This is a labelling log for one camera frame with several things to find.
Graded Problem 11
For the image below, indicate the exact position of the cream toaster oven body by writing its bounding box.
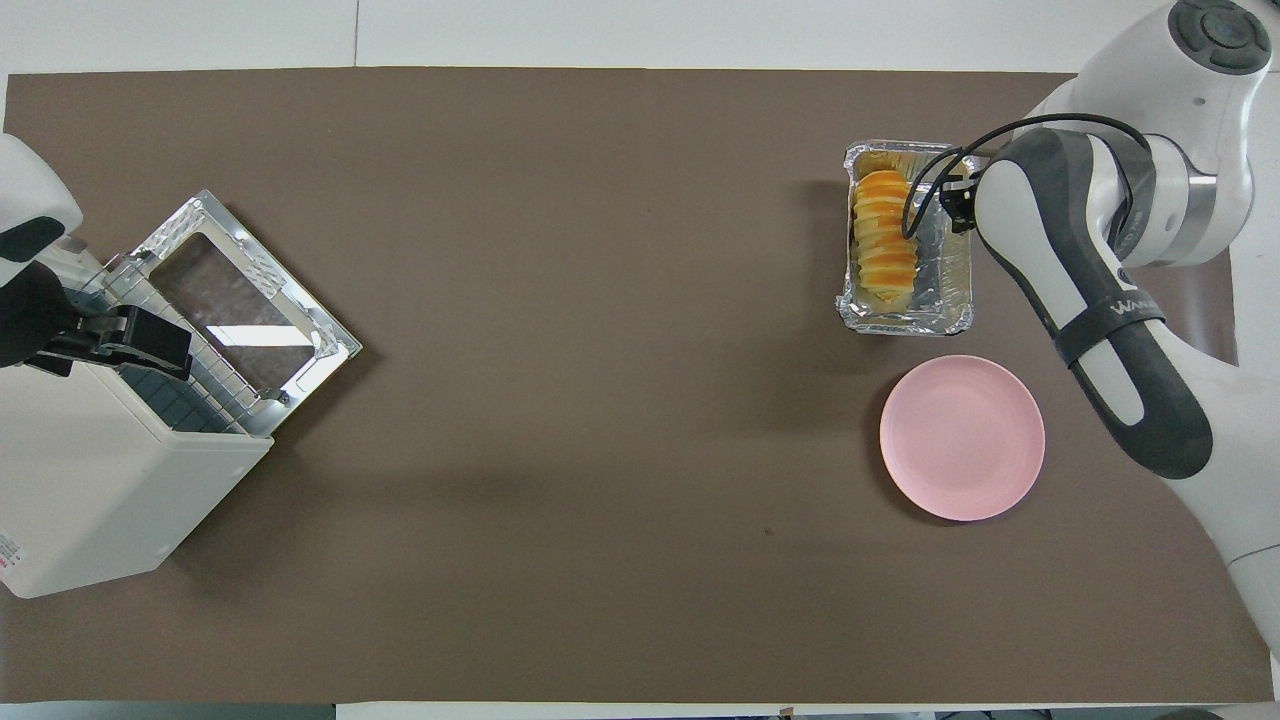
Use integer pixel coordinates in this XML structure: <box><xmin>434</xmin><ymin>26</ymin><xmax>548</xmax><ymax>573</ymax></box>
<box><xmin>0</xmin><ymin>345</ymin><xmax>274</xmax><ymax>600</ymax></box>

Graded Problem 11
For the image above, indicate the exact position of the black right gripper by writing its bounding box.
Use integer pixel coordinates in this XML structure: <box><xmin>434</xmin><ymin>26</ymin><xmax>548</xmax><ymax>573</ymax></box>
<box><xmin>940</xmin><ymin>178</ymin><xmax>979</xmax><ymax>234</ymax></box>

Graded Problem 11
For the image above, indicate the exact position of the brown table mat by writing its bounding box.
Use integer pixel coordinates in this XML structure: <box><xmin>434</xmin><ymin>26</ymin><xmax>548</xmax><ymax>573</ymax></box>
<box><xmin>0</xmin><ymin>67</ymin><xmax>1271</xmax><ymax>704</ymax></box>

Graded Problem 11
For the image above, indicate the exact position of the pink round plate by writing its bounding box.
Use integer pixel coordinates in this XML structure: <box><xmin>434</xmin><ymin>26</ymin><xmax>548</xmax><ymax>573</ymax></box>
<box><xmin>879</xmin><ymin>355</ymin><xmax>1047</xmax><ymax>522</ymax></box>

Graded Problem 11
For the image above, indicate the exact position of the golden sliced bread loaf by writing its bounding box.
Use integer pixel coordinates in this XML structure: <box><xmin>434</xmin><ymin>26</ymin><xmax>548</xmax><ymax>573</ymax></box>
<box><xmin>850</xmin><ymin>170</ymin><xmax>919</xmax><ymax>304</ymax></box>

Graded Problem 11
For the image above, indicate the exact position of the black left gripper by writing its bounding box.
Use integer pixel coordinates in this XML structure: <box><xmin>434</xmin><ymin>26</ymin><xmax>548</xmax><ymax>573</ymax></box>
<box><xmin>0</xmin><ymin>262</ymin><xmax>193</xmax><ymax>381</ymax></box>

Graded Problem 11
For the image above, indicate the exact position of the glass oven door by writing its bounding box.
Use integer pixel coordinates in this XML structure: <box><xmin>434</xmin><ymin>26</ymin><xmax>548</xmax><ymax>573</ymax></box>
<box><xmin>105</xmin><ymin>189</ymin><xmax>363</xmax><ymax>438</ymax></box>

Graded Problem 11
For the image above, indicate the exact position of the wire oven rack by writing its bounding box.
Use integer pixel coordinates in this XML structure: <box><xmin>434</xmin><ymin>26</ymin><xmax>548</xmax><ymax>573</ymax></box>
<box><xmin>95</xmin><ymin>255</ymin><xmax>301</xmax><ymax>436</ymax></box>

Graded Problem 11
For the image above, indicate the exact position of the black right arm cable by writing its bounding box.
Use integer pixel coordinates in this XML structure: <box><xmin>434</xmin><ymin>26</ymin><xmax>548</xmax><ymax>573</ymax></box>
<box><xmin>902</xmin><ymin>113</ymin><xmax>1151</xmax><ymax>241</ymax></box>

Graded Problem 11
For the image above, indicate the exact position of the aluminium foil tray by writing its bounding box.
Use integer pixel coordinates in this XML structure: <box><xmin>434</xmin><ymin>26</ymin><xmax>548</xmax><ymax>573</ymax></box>
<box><xmin>836</xmin><ymin>139</ymin><xmax>976</xmax><ymax>337</ymax></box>

